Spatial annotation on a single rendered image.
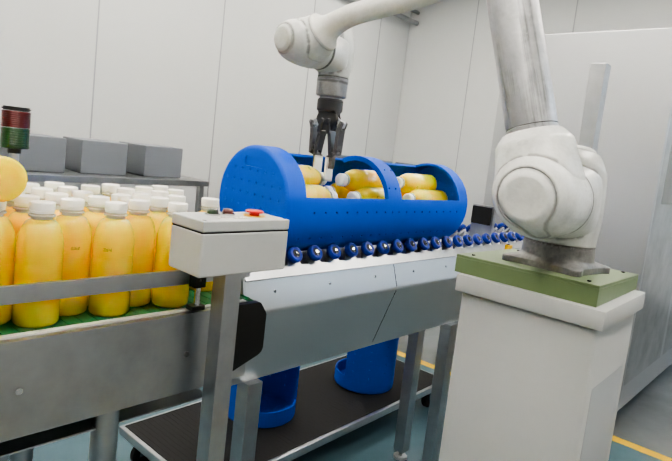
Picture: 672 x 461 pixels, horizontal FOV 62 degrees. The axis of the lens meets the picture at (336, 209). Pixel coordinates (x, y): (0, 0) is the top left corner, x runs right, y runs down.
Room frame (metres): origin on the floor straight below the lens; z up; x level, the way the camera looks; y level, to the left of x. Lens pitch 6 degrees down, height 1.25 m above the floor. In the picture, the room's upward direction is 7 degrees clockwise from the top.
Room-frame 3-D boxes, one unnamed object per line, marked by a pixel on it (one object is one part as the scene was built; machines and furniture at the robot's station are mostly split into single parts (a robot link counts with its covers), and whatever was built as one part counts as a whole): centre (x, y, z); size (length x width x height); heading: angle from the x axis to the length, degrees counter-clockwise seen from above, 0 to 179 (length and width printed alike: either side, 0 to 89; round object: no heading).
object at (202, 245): (1.04, 0.19, 1.05); 0.20 x 0.10 x 0.10; 138
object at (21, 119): (1.35, 0.79, 1.23); 0.06 x 0.06 x 0.04
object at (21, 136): (1.35, 0.79, 1.18); 0.06 x 0.06 x 0.05
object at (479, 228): (2.38, -0.63, 1.00); 0.10 x 0.04 x 0.15; 48
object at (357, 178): (1.76, -0.08, 1.16); 0.19 x 0.07 x 0.07; 138
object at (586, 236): (1.26, -0.51, 1.21); 0.18 x 0.16 x 0.22; 145
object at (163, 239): (1.10, 0.31, 1.00); 0.07 x 0.07 x 0.19
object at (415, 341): (2.21, -0.39, 0.31); 0.06 x 0.06 x 0.63; 48
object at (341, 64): (1.61, 0.06, 1.52); 0.13 x 0.11 x 0.16; 146
